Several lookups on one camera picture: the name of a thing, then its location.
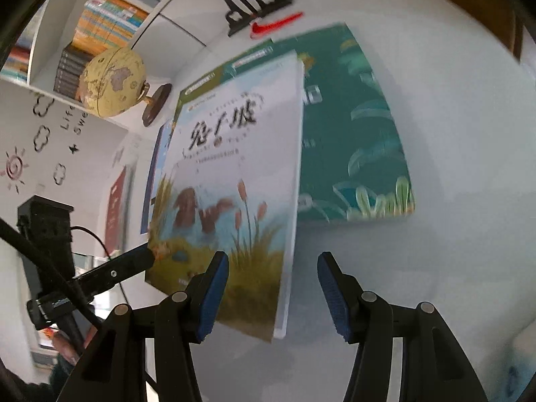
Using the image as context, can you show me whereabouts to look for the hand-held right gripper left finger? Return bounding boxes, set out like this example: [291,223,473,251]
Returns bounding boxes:
[56,250,230,402]

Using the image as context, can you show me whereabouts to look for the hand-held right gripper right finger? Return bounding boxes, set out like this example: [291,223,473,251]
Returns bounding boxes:
[317,251,488,402]

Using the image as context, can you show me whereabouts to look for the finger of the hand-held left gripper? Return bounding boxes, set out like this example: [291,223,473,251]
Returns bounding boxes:
[72,245,156,298]

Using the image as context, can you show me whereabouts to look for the blue book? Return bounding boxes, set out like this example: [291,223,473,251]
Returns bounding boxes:
[140,119,174,235]

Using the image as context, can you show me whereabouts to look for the pale rabbit reed book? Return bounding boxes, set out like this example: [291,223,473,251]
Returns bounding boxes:
[144,49,306,341]

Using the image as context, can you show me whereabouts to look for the green leafy book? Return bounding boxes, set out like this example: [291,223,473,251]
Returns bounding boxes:
[174,40,315,112]

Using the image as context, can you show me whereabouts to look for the person's left forearm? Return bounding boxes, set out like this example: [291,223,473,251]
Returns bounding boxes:
[48,360,78,402]

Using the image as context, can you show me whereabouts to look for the row of dark grey books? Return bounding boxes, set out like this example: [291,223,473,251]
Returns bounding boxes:
[52,44,95,101]

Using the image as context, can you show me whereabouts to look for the row of mixed colour books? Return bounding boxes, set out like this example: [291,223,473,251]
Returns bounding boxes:
[2,29,34,82]

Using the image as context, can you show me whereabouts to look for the row of orange yellow books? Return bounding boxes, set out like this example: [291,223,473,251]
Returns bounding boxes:
[71,0,149,57]

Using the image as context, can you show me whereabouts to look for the person's left hand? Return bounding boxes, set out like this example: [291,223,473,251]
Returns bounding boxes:
[52,326,99,365]

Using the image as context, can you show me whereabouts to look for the red cartoon figure book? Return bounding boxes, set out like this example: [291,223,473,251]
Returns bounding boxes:
[105,166,135,256]

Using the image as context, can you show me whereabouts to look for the teal leaf pattern book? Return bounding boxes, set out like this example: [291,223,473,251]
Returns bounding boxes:
[268,23,416,223]

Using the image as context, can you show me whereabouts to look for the yellow globe with brown base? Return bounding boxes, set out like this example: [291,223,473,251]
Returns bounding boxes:
[79,46,173,127]

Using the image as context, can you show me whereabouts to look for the white bookshelf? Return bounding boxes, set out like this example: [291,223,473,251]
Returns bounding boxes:
[0,0,218,128]

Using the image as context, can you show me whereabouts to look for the red tassel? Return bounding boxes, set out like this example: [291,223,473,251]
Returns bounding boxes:
[250,12,304,36]

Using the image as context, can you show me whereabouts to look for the black cable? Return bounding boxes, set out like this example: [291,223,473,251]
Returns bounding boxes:
[69,225,130,306]
[0,217,105,331]

